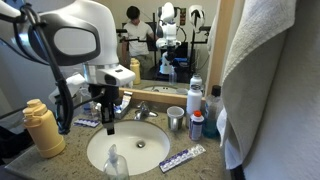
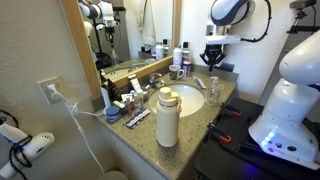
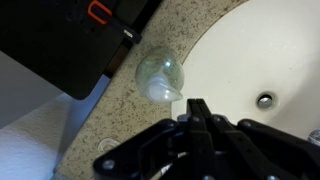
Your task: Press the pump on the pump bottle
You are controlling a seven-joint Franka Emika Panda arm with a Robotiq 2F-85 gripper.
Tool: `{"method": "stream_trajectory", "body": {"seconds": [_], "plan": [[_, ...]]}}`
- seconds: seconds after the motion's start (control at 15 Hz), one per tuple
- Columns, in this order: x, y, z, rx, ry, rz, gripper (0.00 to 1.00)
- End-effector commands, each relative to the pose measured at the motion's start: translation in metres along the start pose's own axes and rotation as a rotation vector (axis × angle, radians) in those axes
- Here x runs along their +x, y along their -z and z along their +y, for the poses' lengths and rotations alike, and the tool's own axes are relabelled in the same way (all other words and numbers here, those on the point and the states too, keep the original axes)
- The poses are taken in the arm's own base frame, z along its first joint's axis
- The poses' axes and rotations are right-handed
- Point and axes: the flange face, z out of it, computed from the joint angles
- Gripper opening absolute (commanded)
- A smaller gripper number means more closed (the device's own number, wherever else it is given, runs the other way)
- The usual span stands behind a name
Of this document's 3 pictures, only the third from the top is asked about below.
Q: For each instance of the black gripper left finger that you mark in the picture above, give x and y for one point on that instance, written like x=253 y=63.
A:
x=193 y=133

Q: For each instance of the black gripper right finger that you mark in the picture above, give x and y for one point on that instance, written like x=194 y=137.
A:
x=233 y=146

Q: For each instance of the metal sink drain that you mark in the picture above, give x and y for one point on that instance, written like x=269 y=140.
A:
x=265 y=101

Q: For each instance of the chrome faucet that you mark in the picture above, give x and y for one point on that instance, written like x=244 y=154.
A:
x=315 y=137

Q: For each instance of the white oval sink basin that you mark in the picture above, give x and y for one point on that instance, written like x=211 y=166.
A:
x=260 y=56

